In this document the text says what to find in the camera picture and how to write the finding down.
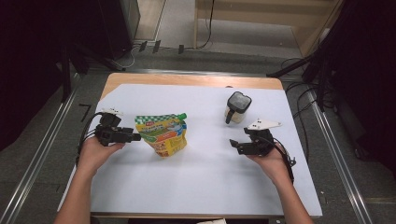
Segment small white object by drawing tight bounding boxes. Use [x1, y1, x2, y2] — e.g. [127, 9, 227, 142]
[196, 217, 229, 224]

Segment black cabinet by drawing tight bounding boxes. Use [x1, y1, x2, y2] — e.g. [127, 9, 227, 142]
[98, 0, 142, 62]

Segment left hand-held gripper black cable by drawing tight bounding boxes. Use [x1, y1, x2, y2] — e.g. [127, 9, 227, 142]
[75, 111, 106, 166]

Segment right hand-held gripper black cable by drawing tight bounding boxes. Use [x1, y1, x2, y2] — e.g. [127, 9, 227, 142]
[264, 136, 297, 185]

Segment black floor cables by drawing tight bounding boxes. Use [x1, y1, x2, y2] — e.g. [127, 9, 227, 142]
[279, 56, 326, 162]

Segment white paper table sheet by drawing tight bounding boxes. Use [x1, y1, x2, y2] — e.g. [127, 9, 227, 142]
[57, 83, 323, 217]

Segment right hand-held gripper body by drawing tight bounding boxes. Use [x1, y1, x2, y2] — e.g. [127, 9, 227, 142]
[244, 118, 283, 157]

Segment light wooden frame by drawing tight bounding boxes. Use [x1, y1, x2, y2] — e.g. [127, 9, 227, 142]
[192, 0, 345, 58]

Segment hand-held gripper black cable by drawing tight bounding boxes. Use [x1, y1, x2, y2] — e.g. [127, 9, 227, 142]
[264, 136, 297, 185]
[75, 111, 106, 166]

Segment long metal floor rail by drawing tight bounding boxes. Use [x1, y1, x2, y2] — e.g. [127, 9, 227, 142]
[306, 90, 375, 224]
[0, 73, 82, 224]

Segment person's left hand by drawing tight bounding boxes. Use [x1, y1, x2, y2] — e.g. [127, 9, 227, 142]
[77, 136, 125, 175]

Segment person's right hand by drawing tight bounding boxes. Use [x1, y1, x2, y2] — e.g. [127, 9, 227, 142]
[247, 146, 292, 185]

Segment thin black hanging cable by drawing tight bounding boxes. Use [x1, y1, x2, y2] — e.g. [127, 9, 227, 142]
[195, 0, 217, 50]

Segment clear jar with black lid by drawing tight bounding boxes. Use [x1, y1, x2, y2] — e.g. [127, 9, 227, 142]
[224, 91, 252, 125]

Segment yellow spouted pouch green cap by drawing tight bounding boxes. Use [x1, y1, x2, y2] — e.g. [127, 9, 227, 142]
[134, 112, 189, 158]

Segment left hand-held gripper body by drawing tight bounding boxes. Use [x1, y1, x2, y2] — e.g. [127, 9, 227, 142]
[94, 107, 134, 147]

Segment white floor cable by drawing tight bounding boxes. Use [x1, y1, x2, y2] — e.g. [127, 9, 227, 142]
[110, 45, 139, 70]

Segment dark curtain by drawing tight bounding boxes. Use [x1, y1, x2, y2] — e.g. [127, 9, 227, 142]
[0, 0, 106, 152]
[311, 0, 396, 175]

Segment metal floor rail behind table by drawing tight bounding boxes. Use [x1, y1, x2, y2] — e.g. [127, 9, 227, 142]
[78, 67, 307, 78]

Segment black stand leg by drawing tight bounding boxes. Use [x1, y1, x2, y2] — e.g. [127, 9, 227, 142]
[265, 52, 317, 78]

